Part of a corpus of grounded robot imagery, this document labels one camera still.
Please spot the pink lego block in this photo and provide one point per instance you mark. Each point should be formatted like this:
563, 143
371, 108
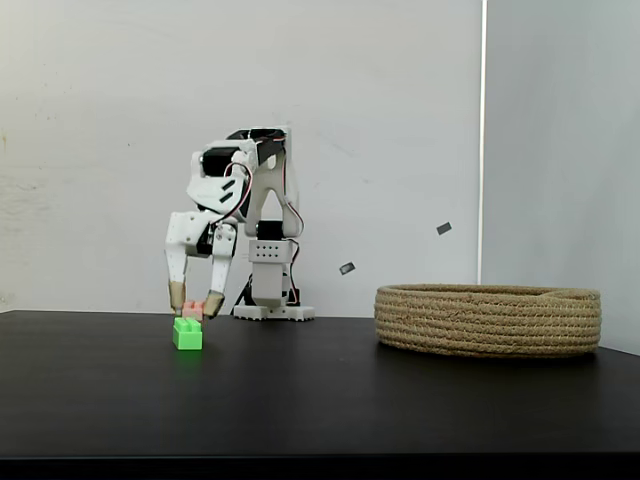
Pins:
192, 311

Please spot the green lego block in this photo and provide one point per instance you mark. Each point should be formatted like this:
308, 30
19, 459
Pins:
189, 340

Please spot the grey tape piece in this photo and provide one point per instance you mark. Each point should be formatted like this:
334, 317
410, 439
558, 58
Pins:
347, 268
444, 228

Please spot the white vertical corner strip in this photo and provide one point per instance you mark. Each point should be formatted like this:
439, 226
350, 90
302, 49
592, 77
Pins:
483, 150

